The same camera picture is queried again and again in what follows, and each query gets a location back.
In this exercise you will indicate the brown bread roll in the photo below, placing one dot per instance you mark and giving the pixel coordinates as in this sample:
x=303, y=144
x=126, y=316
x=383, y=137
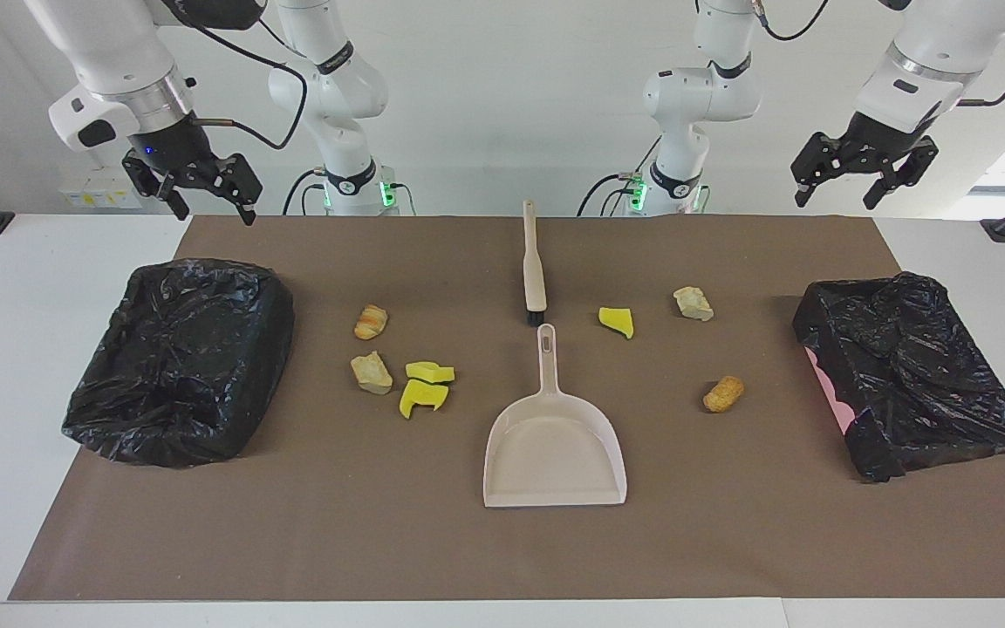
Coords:
x=723, y=394

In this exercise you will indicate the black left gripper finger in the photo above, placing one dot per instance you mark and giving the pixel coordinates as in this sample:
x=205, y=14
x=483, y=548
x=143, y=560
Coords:
x=821, y=157
x=904, y=173

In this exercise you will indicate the notched yellow chunk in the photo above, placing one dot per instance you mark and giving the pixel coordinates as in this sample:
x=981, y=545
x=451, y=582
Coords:
x=420, y=397

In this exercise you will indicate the pink bin with black bag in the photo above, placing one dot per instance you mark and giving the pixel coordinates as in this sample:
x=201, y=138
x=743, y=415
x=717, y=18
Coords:
x=912, y=366

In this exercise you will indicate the yellow wedge chunk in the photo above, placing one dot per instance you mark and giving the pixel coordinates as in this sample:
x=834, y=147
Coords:
x=428, y=372

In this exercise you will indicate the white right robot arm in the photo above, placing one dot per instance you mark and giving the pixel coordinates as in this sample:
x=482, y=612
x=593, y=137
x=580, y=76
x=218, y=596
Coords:
x=119, y=52

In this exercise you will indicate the beige brush black bristles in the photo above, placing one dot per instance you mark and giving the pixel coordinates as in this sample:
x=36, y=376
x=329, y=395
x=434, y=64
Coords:
x=534, y=262

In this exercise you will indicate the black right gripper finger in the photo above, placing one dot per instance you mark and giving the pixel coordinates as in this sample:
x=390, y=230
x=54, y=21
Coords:
x=153, y=179
x=239, y=179

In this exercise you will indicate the yellow slice with green rind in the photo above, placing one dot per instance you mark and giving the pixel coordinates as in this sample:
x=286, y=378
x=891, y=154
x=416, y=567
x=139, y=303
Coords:
x=618, y=321

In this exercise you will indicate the pale flaky pastry chunk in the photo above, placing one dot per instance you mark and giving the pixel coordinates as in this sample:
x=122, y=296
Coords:
x=372, y=373

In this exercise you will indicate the flaky croissant pastry piece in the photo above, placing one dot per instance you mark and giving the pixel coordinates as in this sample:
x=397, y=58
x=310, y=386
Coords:
x=693, y=303

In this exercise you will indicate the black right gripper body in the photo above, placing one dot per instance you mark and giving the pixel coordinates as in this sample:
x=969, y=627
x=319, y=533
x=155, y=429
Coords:
x=173, y=146

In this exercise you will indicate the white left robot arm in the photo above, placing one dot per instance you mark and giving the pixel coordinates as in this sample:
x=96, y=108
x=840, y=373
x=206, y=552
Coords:
x=930, y=52

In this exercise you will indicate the bin lined with black bag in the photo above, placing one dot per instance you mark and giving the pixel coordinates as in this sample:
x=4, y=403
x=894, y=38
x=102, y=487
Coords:
x=180, y=366

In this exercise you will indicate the brown table mat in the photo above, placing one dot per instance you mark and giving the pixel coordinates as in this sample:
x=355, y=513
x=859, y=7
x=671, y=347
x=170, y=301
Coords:
x=502, y=549

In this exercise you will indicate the beige plastic dustpan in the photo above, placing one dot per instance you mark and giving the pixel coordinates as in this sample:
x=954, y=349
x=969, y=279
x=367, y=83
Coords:
x=555, y=453

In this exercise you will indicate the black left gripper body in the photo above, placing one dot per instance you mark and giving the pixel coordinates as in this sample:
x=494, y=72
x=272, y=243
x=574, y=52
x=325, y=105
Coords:
x=882, y=144

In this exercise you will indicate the small striped croissant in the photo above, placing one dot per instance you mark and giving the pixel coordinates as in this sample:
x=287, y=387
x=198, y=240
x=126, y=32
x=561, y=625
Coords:
x=371, y=323

